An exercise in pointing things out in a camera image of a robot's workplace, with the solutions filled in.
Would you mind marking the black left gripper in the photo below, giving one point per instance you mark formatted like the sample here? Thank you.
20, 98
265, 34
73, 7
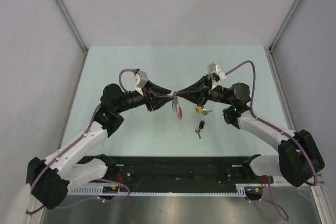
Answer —
154, 99

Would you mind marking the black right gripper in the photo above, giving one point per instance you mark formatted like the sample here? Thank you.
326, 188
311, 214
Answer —
198, 92

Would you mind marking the red-handled metal keyring holder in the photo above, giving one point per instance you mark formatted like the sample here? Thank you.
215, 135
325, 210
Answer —
176, 107

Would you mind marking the black tag with silver key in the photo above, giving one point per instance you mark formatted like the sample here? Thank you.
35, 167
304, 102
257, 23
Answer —
199, 128

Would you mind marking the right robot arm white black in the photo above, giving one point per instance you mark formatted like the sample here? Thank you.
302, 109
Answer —
298, 158

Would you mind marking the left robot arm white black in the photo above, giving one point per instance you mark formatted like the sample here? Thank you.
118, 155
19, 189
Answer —
49, 178

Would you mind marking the yellow tag with silver key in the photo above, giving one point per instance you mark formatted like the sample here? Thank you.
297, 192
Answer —
203, 112

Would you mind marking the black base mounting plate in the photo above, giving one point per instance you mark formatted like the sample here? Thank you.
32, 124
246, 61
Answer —
227, 169

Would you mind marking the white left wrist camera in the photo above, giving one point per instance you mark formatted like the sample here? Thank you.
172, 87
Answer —
140, 79

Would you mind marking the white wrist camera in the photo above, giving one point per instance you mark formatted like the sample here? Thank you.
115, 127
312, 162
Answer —
215, 75
140, 79

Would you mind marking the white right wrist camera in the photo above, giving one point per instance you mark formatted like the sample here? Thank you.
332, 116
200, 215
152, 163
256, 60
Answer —
215, 75

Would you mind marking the aluminium rail right side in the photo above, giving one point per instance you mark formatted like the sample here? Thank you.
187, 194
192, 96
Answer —
281, 91

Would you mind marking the aluminium corner post right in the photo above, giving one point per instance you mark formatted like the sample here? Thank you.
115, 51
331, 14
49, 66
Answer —
289, 16

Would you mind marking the aluminium corner post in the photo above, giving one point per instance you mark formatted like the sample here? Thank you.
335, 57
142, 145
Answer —
71, 25
289, 16

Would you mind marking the grey slotted cable duct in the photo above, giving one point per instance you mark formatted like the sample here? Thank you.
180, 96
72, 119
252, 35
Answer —
179, 188

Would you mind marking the aluminium corner post left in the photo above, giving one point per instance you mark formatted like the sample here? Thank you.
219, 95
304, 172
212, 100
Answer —
71, 25

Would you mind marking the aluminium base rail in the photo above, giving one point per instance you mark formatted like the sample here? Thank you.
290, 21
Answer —
319, 179

